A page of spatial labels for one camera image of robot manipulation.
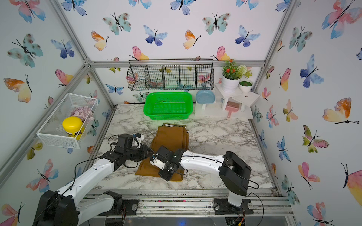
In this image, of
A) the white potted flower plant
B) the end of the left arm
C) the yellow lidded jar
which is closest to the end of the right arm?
the end of the left arm

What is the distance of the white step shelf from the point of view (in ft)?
3.46

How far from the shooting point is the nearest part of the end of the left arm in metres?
0.60

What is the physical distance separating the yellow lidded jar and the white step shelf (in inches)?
30.4

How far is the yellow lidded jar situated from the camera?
2.10 ft
